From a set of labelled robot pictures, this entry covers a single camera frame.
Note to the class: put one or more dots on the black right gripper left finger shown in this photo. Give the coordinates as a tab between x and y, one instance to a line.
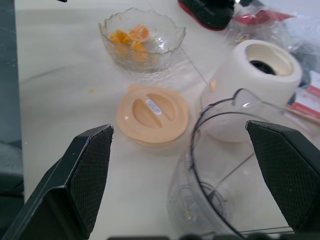
75	190

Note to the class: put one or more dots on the cream blender lid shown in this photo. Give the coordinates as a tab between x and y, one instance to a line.
150	117

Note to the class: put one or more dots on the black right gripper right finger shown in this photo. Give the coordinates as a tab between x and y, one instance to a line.
287	175

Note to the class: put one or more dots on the clear plastic bowl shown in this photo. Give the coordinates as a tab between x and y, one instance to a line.
160	55

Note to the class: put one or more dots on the orange fruit pieces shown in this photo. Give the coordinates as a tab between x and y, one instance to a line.
130	37

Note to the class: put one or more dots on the small bag of screws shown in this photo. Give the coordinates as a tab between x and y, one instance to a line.
241	37

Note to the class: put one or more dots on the cream blender base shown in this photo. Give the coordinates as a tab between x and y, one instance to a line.
232	72

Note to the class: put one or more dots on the clear blender jar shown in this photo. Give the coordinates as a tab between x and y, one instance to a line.
200	200

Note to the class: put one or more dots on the black padded mitt red edge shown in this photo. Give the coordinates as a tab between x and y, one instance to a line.
210	15

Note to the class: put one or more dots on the red and white box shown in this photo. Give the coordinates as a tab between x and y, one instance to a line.
310	105

